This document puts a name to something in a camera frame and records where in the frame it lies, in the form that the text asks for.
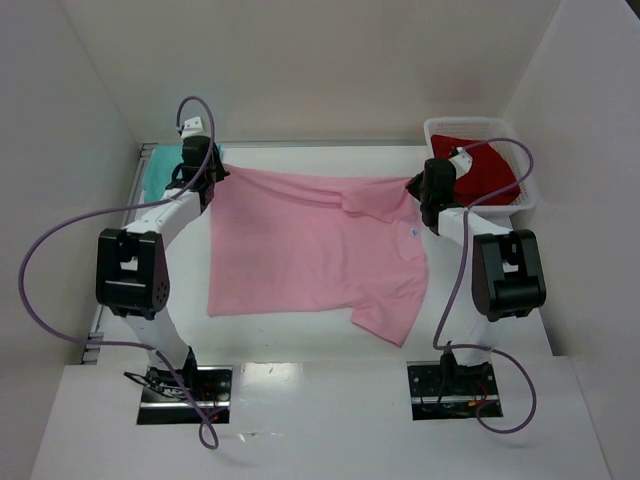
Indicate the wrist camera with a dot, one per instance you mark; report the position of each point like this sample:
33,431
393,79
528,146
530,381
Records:
191,127
461,161

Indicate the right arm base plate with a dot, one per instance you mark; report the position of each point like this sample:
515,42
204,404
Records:
434,397

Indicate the pink t shirt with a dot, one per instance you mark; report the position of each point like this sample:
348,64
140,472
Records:
284,242

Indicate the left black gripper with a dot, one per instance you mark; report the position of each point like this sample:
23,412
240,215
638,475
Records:
213,176

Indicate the teal folded t shirt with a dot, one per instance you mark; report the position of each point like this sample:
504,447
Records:
160,170

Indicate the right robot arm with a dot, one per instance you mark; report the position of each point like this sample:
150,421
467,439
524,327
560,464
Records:
507,278

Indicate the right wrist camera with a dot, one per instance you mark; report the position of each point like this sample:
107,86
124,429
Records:
461,161

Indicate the white plastic basket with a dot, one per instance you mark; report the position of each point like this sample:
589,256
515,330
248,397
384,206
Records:
486,130

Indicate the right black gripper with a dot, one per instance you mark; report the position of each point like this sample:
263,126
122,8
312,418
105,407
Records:
417,185

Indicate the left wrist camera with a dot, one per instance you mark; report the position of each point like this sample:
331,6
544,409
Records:
191,127

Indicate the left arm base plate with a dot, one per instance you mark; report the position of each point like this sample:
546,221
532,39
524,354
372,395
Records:
163,402

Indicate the red t shirt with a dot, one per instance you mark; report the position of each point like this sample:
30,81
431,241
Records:
489,171

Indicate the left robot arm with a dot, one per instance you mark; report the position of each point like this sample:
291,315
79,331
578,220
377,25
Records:
132,277

